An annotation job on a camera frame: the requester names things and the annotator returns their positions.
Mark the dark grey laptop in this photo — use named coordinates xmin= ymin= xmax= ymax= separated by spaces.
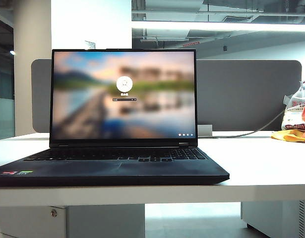
xmin=0 ymin=48 xmax=230 ymax=187

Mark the grey fabric desk divider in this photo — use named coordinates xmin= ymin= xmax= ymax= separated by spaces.
xmin=31 ymin=59 xmax=303 ymax=133

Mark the long ceiling light strip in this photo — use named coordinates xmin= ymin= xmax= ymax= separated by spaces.
xmin=131 ymin=21 xmax=305 ymax=32

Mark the yellow cloth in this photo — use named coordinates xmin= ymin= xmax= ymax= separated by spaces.
xmin=270 ymin=128 xmax=305 ymax=144

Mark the white printed plastic bag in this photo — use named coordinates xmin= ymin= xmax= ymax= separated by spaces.
xmin=282 ymin=76 xmax=305 ymax=131

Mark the white vented cabinet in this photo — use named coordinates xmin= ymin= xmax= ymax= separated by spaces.
xmin=241 ymin=200 xmax=305 ymax=238

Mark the white drawer cabinet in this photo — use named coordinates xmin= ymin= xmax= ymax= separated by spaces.
xmin=0 ymin=203 xmax=146 ymax=238

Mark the metal ceiling cable tray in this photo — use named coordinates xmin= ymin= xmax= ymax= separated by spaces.
xmin=140 ymin=36 xmax=192 ymax=42

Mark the grey power cable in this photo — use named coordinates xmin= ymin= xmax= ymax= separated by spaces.
xmin=213 ymin=110 xmax=287 ymax=138

